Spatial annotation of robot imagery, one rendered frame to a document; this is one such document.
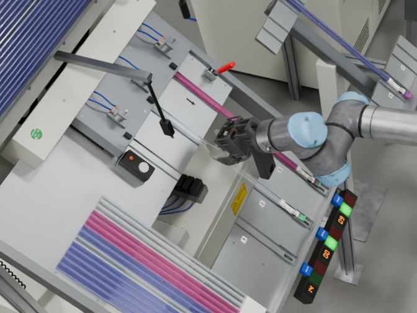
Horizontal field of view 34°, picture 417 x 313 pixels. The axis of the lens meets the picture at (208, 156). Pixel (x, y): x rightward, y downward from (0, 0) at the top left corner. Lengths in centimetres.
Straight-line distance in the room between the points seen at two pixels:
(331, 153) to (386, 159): 132
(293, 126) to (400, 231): 127
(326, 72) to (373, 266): 83
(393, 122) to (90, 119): 66
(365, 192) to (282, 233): 98
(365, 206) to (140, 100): 130
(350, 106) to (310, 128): 17
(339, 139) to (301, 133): 13
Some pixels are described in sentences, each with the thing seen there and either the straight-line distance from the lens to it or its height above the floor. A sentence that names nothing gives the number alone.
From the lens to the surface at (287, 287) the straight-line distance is 173.
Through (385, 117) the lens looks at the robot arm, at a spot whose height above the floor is 110.
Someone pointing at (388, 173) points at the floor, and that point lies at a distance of 277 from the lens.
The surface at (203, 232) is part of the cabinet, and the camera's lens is 198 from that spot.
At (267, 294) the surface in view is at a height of 74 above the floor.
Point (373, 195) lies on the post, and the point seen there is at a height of 1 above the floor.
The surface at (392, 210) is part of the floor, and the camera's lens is 268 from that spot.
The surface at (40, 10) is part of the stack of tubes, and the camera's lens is 140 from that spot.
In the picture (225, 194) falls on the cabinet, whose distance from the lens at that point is 204.
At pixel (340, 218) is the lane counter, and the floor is 66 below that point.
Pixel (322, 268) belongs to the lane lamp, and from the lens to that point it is 184.
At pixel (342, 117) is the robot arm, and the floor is 108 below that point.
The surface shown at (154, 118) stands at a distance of 167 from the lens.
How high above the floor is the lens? 229
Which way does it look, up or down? 52 degrees down
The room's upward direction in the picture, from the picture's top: 20 degrees counter-clockwise
